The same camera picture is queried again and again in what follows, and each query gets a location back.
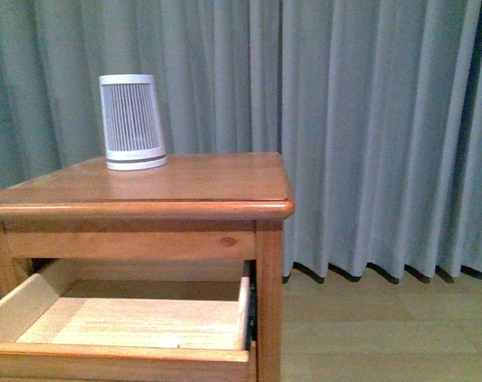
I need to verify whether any wooden drawer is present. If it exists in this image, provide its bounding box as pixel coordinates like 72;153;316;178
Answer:
0;259;257;381

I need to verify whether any white slatted air purifier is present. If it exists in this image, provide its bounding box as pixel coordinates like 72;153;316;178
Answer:
99;74;167;171

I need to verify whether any wooden nightstand cabinet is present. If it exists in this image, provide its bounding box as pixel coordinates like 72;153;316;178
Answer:
0;153;294;381

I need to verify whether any grey-green pleated curtain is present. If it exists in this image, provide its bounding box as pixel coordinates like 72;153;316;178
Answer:
0;1;482;279

